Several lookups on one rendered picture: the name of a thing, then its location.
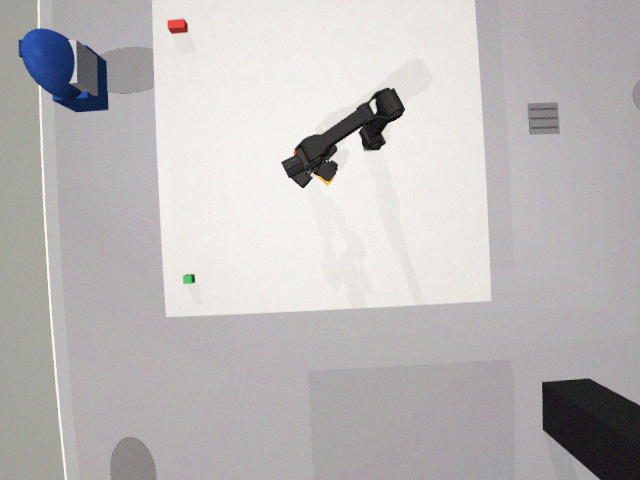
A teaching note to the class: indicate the yellow bar with red block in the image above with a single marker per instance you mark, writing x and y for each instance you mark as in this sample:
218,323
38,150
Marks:
326,182

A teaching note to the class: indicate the small red block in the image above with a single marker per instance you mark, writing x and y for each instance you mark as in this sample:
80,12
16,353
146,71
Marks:
177,26

